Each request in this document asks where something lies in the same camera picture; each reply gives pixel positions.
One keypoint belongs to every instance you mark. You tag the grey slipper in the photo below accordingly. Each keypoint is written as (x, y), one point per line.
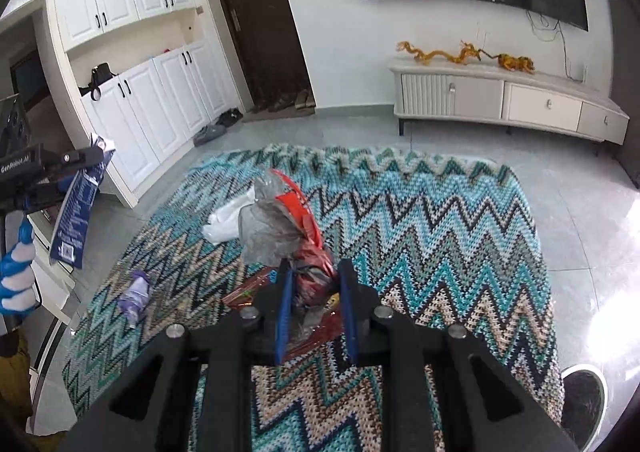
(208, 133)

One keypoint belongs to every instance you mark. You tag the zigzag patterned teal rug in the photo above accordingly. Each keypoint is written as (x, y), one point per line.
(441, 239)

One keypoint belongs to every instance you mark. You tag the black shoes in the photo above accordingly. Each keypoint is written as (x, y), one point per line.
(229, 118)

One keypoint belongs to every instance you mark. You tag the white TV cabinet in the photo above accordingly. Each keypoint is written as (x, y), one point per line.
(486, 94)

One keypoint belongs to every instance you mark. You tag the white trash bin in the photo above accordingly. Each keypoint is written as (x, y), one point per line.
(584, 404)

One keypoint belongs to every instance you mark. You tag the dark brown entrance door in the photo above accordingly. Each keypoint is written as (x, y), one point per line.
(269, 51)

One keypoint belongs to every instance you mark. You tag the purple crumpled wrapper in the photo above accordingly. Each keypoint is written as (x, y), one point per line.
(135, 298)

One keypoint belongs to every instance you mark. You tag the white milk carton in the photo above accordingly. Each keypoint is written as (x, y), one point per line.
(71, 228)

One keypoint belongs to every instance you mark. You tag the white shoe cabinet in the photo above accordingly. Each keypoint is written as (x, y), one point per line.
(172, 77)

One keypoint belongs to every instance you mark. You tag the red clear snack wrapper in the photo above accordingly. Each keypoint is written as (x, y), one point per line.
(279, 230)

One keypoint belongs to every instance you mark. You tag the golden dragon ornament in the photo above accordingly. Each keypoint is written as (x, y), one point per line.
(466, 53)

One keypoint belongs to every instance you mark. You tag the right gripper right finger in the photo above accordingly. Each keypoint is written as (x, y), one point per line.
(482, 407)

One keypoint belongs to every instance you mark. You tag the brown door mat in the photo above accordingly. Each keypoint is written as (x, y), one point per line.
(285, 114)

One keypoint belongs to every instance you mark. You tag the golden lion ornament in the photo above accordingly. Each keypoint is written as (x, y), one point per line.
(510, 63)

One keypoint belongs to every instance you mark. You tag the blue white gloved hand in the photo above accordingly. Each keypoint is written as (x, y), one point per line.
(18, 294)

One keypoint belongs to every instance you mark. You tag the black handbag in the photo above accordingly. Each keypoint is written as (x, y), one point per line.
(100, 74)

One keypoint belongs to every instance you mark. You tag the clear white plastic bag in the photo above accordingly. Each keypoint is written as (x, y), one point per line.
(223, 223)

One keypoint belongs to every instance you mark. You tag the beige shoes pair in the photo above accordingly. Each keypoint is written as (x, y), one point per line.
(304, 99)

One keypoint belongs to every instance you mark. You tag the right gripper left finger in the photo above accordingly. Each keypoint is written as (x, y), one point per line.
(191, 381)

